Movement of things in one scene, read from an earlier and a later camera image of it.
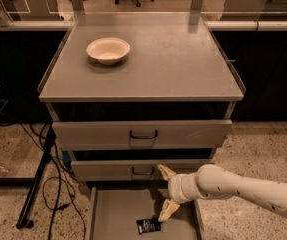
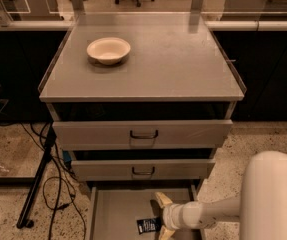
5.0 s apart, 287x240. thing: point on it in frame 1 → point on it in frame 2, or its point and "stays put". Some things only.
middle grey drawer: x=133 y=170 stays put
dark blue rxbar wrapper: x=148 y=225 stays put
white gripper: x=175 y=187 → x=173 y=215
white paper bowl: x=108 y=51 stays put
